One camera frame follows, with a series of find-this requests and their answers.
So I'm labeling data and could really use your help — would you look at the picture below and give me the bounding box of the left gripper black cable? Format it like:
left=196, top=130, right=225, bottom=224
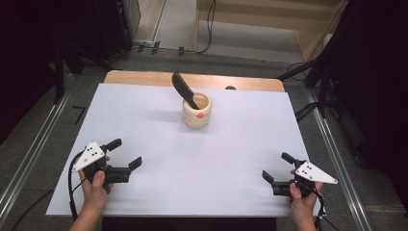
left=11, top=150, right=85, bottom=231

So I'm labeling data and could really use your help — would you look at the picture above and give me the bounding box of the person's right hand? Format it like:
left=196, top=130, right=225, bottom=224
left=287, top=180, right=324, bottom=221

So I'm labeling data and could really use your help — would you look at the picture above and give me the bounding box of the hanging black cable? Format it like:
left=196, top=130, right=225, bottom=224
left=195, top=0, right=217, bottom=55

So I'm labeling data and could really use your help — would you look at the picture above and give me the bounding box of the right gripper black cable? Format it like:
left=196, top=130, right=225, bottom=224
left=311, top=187, right=340, bottom=231

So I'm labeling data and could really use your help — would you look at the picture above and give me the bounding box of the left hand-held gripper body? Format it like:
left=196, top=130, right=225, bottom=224
left=70, top=141, right=133, bottom=194

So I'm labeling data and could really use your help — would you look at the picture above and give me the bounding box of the metal floor rail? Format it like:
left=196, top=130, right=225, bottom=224
left=304, top=88, right=373, bottom=231
left=0, top=73, right=75, bottom=219

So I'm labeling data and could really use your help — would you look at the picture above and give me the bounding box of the person's left hand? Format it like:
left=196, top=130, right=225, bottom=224
left=78, top=168, right=115, bottom=216

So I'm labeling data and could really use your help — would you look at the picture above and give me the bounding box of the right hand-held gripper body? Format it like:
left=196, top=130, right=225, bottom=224
left=271, top=160, right=339, bottom=198

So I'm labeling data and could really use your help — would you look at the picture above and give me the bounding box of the cream ribbed cup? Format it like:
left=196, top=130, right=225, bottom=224
left=182, top=91, right=214, bottom=130

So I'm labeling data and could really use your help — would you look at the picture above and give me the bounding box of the light wooden shelf unit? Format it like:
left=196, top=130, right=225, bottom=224
left=194, top=0, right=350, bottom=63

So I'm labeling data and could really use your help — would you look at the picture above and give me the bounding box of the wooden table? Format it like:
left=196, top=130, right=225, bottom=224
left=104, top=69, right=286, bottom=93

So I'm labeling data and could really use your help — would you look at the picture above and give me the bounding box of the white board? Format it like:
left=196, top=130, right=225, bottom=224
left=46, top=83, right=321, bottom=218

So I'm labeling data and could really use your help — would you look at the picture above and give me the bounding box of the dark cabinet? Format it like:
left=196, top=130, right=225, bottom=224
left=92, top=0, right=142, bottom=62

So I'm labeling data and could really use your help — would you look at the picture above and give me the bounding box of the black comb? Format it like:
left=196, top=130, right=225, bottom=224
left=170, top=71, right=200, bottom=111

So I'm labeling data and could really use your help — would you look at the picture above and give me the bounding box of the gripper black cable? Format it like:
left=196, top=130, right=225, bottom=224
left=11, top=150, right=85, bottom=231
left=311, top=187, right=340, bottom=231

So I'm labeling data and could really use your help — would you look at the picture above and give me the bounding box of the black stand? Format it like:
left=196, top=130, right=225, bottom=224
left=52, top=41, right=107, bottom=104
left=277, top=47, right=341, bottom=119

